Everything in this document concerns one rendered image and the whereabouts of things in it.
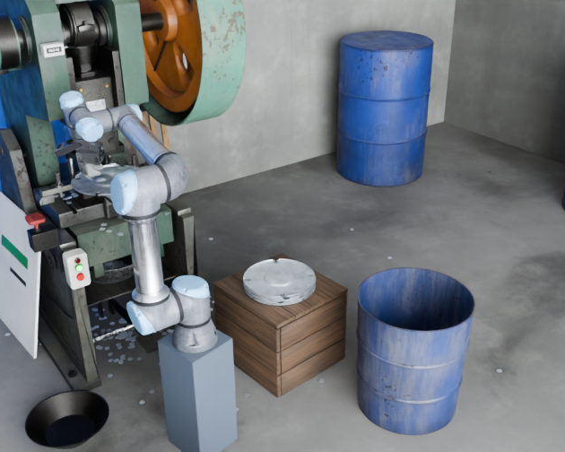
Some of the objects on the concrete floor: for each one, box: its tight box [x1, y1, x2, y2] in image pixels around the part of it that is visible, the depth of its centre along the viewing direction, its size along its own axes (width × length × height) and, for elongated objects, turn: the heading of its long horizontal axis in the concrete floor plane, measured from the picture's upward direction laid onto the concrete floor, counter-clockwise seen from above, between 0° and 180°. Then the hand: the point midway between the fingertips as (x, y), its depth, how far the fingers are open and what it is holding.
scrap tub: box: [356, 267, 475, 435], centre depth 265 cm, size 42×42×48 cm
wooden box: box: [213, 253, 348, 398], centre depth 294 cm, size 40×38×35 cm
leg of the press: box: [0, 127, 102, 391], centre depth 296 cm, size 92×12×90 cm, turn 36°
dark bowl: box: [25, 390, 109, 449], centre depth 261 cm, size 30×30×7 cm
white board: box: [0, 188, 41, 359], centre depth 309 cm, size 14×50×59 cm, turn 41°
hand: (89, 176), depth 256 cm, fingers closed
